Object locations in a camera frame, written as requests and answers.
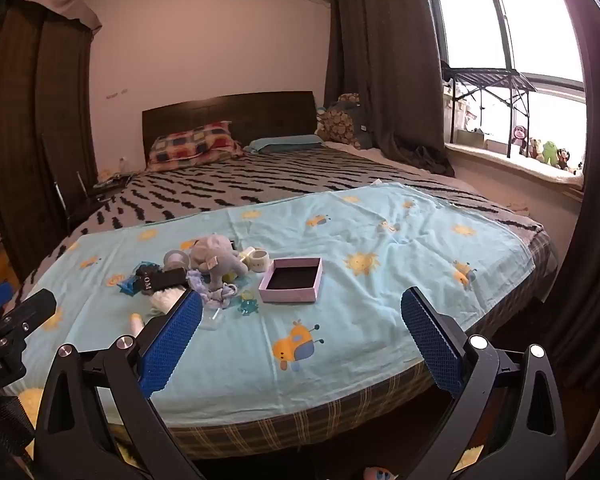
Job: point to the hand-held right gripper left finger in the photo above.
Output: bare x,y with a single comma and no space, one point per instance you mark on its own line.
172,345

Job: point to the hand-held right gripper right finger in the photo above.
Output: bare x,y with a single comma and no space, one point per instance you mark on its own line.
432,345

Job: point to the blue wet wipe packet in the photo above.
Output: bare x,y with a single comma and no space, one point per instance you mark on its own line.
127,285

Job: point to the grey plush toy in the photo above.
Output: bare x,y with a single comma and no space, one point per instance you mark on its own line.
211,257

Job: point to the small cream tube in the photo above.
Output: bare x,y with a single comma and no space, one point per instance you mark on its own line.
137,323

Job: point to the white crumpled tissue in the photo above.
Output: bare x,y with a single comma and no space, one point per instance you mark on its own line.
164,300

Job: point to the clear plastic cup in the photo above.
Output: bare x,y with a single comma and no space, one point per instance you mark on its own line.
212,317

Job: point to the black box with white letters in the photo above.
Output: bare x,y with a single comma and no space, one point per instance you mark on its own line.
160,280

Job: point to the pale purple cloth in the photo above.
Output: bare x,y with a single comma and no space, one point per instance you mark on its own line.
217,294

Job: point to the teal plastic toy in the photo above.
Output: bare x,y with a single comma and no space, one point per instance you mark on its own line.
247,307

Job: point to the white tape roll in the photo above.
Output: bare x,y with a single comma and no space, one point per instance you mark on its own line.
176,259

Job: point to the light blue printed blanket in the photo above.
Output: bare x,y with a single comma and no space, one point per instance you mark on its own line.
370,280

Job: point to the small white dotted cup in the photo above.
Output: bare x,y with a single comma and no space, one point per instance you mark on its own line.
258,261

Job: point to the dark bedside table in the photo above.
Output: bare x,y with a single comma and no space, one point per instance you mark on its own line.
95,200

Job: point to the pink cardboard box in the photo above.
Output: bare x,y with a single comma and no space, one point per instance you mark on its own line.
290,280

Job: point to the dark wooden wardrobe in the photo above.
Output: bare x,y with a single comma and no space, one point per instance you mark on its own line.
35,150

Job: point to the black striped grey bedspread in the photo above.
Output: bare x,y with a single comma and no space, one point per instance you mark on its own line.
260,180

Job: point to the checkered colourful pillow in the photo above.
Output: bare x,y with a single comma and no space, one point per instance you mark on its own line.
195,145

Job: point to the pale box on sill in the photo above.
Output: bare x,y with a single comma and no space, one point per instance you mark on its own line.
471,138

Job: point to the dark brown curtain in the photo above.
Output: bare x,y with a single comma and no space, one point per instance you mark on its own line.
597,210
380,70

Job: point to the small brown plush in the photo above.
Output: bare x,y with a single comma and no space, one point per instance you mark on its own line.
535,147

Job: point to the brown monkey plush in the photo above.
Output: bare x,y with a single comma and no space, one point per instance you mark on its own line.
519,137

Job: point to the green frog plush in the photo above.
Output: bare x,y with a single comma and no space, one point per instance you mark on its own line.
550,152

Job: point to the dark monkey plush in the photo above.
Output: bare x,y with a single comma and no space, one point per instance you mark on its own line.
563,159

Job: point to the teal pillow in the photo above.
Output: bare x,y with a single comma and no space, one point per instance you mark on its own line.
285,143

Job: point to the dark wooden headboard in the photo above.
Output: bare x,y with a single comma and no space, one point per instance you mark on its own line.
230,112

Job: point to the brown flower-patterned cushion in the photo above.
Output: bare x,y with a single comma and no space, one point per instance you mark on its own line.
341,122

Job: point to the black folding rack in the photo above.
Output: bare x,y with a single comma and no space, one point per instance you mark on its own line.
495,80

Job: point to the window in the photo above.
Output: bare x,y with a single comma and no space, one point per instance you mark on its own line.
470,20

